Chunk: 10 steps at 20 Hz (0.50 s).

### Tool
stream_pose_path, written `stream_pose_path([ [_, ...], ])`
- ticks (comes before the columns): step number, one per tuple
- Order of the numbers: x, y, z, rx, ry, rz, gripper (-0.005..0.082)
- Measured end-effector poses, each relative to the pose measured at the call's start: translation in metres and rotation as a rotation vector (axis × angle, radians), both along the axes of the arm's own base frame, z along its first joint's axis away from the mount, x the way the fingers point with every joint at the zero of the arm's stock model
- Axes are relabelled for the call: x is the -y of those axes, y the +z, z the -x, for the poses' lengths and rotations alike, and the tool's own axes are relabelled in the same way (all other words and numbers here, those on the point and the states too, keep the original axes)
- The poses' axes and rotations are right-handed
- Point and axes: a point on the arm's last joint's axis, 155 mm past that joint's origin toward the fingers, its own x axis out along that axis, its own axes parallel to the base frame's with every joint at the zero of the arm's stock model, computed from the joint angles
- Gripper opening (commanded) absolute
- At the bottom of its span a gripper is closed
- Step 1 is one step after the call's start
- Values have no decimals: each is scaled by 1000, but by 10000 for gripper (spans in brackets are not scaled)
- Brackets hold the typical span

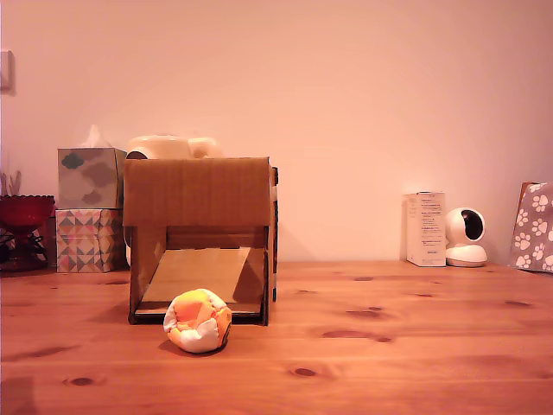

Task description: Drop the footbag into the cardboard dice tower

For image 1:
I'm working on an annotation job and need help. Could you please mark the dry pale twigs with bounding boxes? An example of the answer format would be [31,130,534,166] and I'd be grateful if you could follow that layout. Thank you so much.
[0,170,22,198]

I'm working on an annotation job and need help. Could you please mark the grey paw print bag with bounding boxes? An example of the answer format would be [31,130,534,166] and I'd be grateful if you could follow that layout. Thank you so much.
[509,181,553,274]

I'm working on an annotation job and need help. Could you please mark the red glass bowl on foot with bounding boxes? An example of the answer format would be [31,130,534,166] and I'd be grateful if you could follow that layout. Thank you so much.
[0,194,56,272]

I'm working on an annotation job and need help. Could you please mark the small white round camera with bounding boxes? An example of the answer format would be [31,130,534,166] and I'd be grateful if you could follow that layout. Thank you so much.
[444,206,488,268]

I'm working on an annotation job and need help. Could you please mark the cloud print tissue box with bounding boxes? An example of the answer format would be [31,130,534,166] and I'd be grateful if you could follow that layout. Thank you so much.
[57,147,128,209]

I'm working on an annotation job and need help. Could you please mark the triangle pattern tissue box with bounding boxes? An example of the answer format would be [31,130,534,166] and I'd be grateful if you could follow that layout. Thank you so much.
[54,207,127,274]

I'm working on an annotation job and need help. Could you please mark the orange and white footbag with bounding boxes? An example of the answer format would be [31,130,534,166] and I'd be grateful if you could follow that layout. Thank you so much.
[162,288,232,354]

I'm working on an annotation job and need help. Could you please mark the white carton with small print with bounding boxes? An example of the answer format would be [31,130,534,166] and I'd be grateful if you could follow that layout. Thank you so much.
[404,189,448,268]

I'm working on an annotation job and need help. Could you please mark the cardboard dice tower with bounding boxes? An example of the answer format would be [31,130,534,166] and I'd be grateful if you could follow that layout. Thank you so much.
[123,156,280,326]

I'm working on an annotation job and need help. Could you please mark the white tissue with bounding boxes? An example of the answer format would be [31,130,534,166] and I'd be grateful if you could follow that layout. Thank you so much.
[79,124,114,150]

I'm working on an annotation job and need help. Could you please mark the black wire stand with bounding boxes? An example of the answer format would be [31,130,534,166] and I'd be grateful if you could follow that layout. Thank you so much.
[0,227,49,264]

